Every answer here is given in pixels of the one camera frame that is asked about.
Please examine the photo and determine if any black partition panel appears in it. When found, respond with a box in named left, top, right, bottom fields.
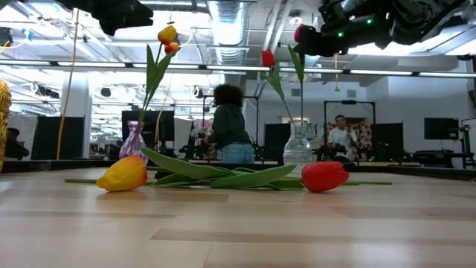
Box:
left=31, top=116, right=85, bottom=161
left=264, top=123, right=292, bottom=162

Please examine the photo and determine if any amber glass vase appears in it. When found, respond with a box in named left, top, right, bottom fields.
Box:
left=0, top=80, right=12, bottom=173

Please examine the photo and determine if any pink glass vase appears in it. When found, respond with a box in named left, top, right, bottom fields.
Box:
left=118, top=120, right=149, bottom=165

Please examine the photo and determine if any person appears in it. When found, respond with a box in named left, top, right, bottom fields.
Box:
left=203, top=83, right=257, bottom=165
left=327, top=114, right=360, bottom=163

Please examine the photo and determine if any red artificial tulip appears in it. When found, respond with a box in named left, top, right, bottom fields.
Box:
left=261, top=48, right=295, bottom=126

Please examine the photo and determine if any black monitor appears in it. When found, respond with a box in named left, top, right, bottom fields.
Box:
left=423, top=117, right=460, bottom=141
left=121, top=110, right=176, bottom=142

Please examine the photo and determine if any floral patterned cloth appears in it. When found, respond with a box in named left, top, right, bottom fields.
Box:
left=327, top=121, right=374, bottom=157

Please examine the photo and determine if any clear glass vase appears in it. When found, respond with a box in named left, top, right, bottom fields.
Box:
left=283, top=119, right=314, bottom=167

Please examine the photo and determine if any pile of artificial tulips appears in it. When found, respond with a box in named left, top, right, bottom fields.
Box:
left=65, top=161, right=350, bottom=194

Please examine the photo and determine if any yellow extension cable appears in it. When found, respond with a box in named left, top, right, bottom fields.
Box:
left=55, top=9, right=81, bottom=161

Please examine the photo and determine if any black frame stand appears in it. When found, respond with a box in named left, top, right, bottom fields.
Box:
left=323, top=99, right=376, bottom=126

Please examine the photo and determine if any black desk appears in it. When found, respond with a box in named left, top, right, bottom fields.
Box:
left=414, top=150, right=476, bottom=169

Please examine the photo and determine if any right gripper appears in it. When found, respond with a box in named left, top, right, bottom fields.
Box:
left=295, top=0, right=395, bottom=57

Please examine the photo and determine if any ceiling light strip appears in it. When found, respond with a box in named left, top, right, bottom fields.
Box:
left=0, top=59, right=476, bottom=79

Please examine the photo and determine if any silver ventilation duct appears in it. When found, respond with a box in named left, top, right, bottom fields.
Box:
left=206, top=0, right=250, bottom=66

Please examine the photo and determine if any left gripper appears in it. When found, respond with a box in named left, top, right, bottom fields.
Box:
left=55, top=0, right=154, bottom=37

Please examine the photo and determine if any large dark screen panel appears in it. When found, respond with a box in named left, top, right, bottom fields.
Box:
left=373, top=122, right=405, bottom=154

